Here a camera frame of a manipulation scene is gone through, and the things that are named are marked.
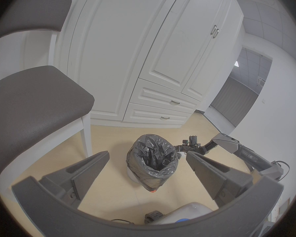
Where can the white trash bin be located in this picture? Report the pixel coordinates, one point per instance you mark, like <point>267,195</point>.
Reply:
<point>133,175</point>

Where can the white chair grey cushions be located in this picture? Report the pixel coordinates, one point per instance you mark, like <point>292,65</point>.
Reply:
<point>34,107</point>

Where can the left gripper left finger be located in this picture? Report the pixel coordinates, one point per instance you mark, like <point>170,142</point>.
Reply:
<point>86,174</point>

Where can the black plastic bag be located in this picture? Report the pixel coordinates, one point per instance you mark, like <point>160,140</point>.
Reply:
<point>138,157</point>

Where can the black plastic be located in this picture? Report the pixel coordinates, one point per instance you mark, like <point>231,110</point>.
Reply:
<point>179,155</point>

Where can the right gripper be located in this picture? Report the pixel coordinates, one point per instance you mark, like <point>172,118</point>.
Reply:
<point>183,148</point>

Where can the white wardrobe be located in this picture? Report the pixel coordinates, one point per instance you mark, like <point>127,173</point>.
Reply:
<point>118,46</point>

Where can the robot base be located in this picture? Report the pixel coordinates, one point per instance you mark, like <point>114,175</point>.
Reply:
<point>187,212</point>

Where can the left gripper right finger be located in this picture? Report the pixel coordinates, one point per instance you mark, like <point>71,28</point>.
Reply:
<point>209,176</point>

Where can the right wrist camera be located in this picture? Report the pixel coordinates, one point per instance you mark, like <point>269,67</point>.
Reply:
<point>185,141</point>

